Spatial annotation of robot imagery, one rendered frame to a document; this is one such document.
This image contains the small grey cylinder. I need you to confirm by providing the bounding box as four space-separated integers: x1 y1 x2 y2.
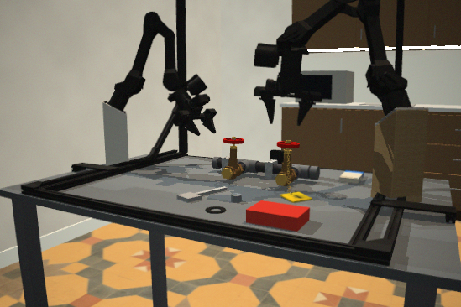
231 193 242 203

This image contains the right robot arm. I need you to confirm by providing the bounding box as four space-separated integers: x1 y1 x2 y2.
105 12 210 112

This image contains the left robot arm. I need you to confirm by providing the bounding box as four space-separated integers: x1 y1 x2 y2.
254 0 411 116

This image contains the red rectangular block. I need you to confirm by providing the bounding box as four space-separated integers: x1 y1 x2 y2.
246 200 310 232

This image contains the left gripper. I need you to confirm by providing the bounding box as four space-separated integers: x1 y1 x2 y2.
254 68 322 126

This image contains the black flat washer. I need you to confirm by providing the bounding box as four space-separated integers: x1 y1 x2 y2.
206 206 226 214

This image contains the grey pipe with red valve handwheels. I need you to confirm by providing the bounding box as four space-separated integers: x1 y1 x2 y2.
212 137 320 186

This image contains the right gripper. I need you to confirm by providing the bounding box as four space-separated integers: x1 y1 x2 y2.
173 97 217 136

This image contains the yellow tag on thin chain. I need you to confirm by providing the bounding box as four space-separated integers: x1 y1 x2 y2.
280 160 312 203

